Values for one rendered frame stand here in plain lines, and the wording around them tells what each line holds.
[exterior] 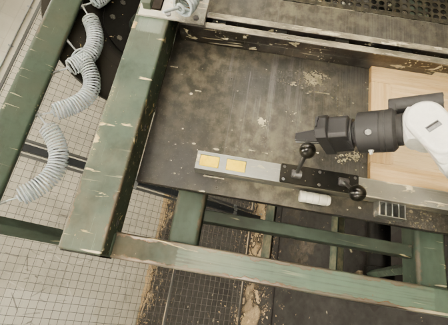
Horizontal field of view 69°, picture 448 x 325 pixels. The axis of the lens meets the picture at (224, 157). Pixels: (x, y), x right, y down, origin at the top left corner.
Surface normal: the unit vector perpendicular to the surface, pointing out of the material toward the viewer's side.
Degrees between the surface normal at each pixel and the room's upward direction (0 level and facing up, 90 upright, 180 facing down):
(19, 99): 90
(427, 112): 26
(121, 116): 58
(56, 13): 90
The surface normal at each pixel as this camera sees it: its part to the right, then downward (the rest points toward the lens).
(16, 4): 0.55, -0.22
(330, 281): 0.03, -0.35
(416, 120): -0.52, -0.29
